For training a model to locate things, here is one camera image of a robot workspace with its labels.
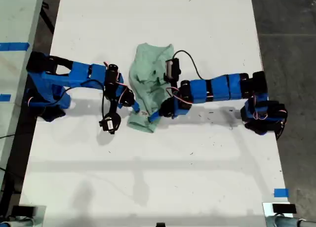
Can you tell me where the pale green T-shirt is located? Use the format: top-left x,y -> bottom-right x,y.
127,42 -> 175,134

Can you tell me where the long blue tape strip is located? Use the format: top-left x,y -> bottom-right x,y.
0,42 -> 30,51

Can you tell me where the white metal plate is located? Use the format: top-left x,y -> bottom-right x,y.
262,202 -> 294,227

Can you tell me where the pale side table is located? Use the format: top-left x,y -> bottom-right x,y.
0,0 -> 46,168

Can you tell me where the silver metal plate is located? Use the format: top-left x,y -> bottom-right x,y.
18,205 -> 47,227

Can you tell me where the small black box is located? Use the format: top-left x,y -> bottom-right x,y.
11,205 -> 37,217
272,203 -> 297,214

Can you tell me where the grey tube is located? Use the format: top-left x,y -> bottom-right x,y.
0,218 -> 35,227
266,216 -> 316,227

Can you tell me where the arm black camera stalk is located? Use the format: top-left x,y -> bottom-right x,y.
107,98 -> 119,116
170,78 -> 180,98

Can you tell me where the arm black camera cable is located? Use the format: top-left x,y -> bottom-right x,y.
172,50 -> 204,80
55,78 -> 107,120

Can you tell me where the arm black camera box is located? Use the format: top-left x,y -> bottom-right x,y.
163,58 -> 182,83
98,113 -> 122,135

